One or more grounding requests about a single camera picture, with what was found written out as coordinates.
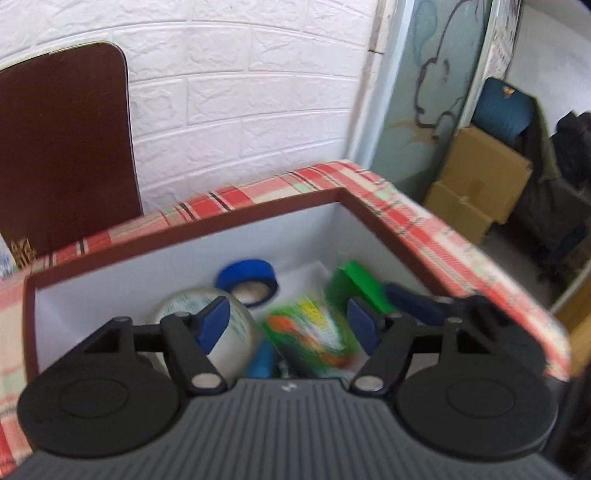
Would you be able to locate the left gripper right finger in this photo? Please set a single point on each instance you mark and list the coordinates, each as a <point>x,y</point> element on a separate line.
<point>451,387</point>

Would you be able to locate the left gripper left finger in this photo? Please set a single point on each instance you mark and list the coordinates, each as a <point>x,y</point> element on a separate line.
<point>120,388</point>

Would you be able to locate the green rectangular stick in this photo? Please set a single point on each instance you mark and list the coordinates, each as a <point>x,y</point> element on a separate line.
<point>353,280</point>

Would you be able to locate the small green box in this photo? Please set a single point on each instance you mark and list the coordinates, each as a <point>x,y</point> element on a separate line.
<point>312,333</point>

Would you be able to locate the plaid bed sheet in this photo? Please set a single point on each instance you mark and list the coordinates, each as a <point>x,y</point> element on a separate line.
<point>460,267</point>

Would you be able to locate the lower cardboard box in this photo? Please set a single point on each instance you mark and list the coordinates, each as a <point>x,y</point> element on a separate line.
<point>458,212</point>

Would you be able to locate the clear wide tape roll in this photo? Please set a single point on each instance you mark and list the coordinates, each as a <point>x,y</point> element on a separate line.
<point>229,339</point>

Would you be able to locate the blue small object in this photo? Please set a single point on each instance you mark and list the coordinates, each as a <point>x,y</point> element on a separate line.
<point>263,364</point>

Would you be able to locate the upper cardboard box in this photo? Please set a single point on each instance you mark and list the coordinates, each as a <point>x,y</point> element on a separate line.
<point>491,175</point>

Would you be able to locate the blue tape roll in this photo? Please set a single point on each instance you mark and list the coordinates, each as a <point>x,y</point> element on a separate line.
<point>251,281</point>

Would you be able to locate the person in dark jacket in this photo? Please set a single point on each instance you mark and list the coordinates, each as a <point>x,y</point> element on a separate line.
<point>572,148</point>

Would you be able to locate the brown cardboard storage box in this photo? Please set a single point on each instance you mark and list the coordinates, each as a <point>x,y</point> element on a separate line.
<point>303,237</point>

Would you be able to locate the blue chair back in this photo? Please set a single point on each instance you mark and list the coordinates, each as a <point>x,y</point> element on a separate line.
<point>502,111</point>

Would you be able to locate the dark brown headboard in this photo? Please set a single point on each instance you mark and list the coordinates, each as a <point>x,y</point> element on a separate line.
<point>67,167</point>

